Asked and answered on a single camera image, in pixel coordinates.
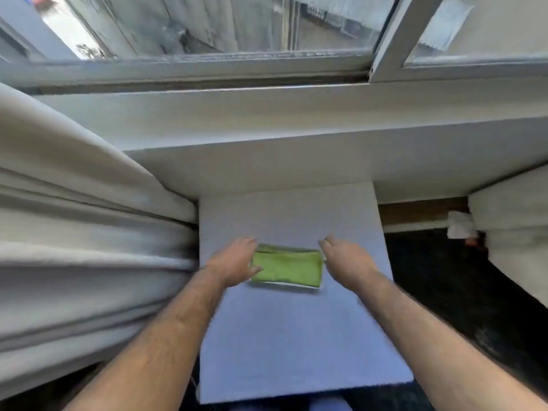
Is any person's left hand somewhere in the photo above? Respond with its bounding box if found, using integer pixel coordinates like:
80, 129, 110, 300
205, 237, 259, 289

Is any person's right hand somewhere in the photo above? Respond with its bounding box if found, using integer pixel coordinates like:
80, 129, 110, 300
318, 235, 379, 291

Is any green cloth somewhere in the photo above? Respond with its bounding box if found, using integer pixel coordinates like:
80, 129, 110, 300
249, 244, 325, 291

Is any person's left forearm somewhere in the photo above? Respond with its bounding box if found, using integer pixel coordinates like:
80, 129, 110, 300
64, 267, 226, 411

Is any person's right forearm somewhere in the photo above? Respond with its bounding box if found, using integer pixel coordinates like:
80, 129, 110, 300
356, 269, 548, 411

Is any white window sill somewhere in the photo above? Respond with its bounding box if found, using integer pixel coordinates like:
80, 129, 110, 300
34, 77, 548, 204

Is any white crumpled tissue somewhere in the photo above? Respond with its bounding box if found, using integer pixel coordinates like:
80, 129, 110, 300
446, 211, 476, 240

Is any white curtain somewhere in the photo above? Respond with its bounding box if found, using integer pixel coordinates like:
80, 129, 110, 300
0, 83, 200, 398

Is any white bedding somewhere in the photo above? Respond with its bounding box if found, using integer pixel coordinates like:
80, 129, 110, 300
468, 164, 548, 309

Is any white window frame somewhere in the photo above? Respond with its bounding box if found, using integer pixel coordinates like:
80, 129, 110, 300
0, 0, 548, 95

